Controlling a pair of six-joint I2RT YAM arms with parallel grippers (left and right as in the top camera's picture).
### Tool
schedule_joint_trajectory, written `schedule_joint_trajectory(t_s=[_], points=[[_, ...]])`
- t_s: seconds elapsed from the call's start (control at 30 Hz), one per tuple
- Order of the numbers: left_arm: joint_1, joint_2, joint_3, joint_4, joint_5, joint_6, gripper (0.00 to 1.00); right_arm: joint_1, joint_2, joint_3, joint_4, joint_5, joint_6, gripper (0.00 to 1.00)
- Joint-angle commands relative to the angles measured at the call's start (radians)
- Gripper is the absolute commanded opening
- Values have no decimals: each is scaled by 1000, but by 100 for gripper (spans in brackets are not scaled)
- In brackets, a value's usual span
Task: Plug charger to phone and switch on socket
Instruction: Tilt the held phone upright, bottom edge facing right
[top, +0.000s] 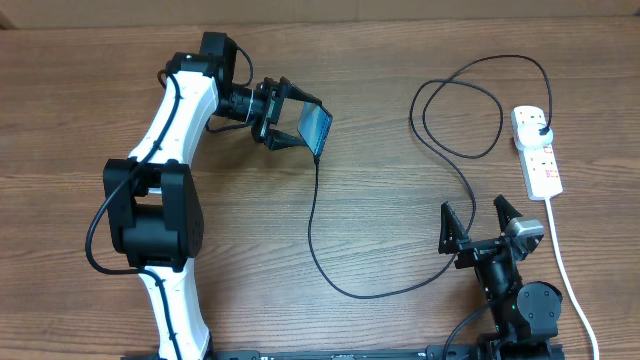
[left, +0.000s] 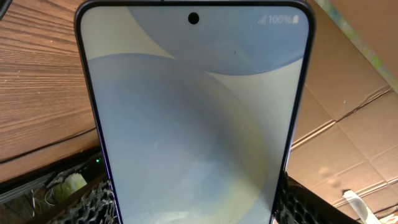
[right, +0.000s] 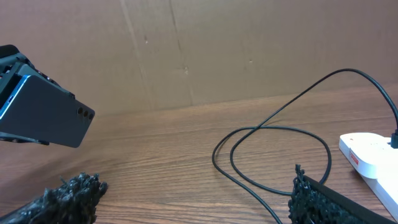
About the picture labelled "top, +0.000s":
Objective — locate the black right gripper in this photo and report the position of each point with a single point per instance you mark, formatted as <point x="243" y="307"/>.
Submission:
<point x="450" y="232"/>

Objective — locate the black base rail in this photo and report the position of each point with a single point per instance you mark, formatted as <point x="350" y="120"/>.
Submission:
<point x="325" y="355"/>

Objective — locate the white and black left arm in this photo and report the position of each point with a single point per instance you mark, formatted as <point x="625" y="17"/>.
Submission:
<point x="151" y="202"/>

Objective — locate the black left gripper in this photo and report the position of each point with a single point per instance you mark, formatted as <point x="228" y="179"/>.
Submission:
<point x="273" y="104"/>

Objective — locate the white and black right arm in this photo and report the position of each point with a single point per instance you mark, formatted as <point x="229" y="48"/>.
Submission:
<point x="525" y="315"/>

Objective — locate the white charger plug adapter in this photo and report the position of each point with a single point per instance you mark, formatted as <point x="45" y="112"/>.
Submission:
<point x="529" y="137"/>

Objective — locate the white power strip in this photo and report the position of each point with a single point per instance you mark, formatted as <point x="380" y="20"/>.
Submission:
<point x="539" y="166"/>

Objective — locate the Samsung Galaxy smartphone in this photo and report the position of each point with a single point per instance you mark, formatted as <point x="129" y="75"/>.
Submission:
<point x="314" y="126"/>

